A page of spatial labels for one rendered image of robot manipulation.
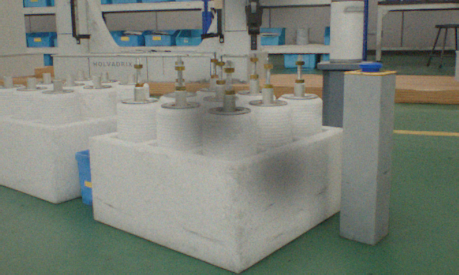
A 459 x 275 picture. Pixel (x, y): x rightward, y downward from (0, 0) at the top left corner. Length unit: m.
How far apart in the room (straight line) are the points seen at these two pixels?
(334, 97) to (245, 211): 0.69
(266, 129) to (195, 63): 2.26
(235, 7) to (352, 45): 1.77
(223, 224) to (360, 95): 0.33
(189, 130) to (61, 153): 0.40
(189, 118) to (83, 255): 0.31
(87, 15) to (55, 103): 2.52
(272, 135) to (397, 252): 0.30
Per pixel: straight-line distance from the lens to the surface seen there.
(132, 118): 0.97
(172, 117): 0.88
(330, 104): 1.41
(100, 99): 1.28
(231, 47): 3.12
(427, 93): 2.86
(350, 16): 1.42
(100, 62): 3.47
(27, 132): 1.25
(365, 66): 0.90
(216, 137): 0.81
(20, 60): 4.23
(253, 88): 1.09
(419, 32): 9.27
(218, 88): 1.00
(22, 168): 1.30
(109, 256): 0.91
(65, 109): 1.22
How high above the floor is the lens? 0.38
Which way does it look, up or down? 10 degrees down
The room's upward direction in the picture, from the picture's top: 1 degrees counter-clockwise
